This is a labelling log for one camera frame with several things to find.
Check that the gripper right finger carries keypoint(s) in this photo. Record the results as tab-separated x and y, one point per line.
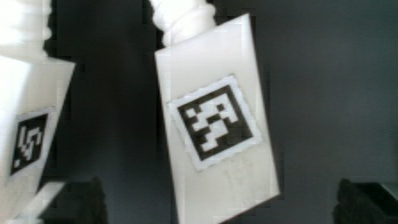
367	203

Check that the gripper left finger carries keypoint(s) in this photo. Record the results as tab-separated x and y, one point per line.
67	204

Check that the white stool leg with tag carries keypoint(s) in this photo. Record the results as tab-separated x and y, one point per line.
214	113

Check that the white stool leg standing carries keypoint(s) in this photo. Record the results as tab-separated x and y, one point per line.
35	82

